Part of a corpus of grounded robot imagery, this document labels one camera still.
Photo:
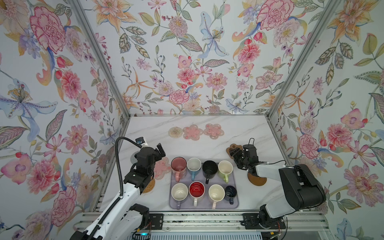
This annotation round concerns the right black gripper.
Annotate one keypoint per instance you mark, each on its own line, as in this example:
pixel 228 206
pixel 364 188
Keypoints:
pixel 235 153

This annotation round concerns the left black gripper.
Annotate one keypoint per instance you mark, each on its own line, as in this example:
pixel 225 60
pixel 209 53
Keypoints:
pixel 158 156

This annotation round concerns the brown paw print coaster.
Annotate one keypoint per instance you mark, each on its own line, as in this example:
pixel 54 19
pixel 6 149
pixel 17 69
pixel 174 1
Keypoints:
pixel 233 147

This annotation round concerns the round beige patterned coaster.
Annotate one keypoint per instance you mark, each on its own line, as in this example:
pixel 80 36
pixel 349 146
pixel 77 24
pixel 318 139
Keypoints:
pixel 175 132

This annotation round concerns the pink flower coaster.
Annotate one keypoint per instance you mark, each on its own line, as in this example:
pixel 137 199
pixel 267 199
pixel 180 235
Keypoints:
pixel 193 132
pixel 214 131
pixel 162 167

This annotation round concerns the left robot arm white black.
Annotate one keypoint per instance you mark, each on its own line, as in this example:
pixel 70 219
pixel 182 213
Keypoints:
pixel 123 215

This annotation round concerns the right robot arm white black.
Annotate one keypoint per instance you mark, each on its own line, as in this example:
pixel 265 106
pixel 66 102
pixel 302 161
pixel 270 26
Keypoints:
pixel 301 188

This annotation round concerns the round wooden coaster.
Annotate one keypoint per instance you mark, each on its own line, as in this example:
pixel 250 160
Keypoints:
pixel 256 181

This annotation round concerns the round woven cork coaster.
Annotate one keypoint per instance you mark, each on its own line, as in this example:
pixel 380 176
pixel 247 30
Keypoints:
pixel 150 186

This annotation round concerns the black mug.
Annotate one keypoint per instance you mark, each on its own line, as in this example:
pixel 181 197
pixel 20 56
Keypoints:
pixel 209 168

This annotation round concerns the small dark navy mug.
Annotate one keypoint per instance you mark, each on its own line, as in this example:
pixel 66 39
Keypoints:
pixel 230 194

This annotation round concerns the grey rectangular tray mat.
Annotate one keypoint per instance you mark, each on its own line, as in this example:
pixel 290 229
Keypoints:
pixel 205 203

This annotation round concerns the red interior white mug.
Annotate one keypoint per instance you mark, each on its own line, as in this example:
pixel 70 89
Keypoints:
pixel 197 192

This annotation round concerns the white mug green handle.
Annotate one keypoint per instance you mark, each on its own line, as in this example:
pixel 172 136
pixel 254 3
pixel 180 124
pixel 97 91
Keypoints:
pixel 225 169

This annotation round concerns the white mug blue handle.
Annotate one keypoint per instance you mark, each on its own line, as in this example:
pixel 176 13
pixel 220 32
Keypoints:
pixel 194 166

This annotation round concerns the white mug grey handle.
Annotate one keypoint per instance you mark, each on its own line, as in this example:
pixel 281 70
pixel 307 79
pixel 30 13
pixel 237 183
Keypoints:
pixel 179 193

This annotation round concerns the cream mug pink handle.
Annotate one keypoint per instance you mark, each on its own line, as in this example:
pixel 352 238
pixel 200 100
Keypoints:
pixel 216 194

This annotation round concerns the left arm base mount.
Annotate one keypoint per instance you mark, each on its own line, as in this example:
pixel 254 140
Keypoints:
pixel 147 220

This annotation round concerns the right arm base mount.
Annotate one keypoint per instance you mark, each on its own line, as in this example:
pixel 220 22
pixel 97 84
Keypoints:
pixel 261 220

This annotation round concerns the aluminium front rail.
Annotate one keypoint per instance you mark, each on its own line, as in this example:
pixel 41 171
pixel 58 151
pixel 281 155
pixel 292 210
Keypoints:
pixel 233 221

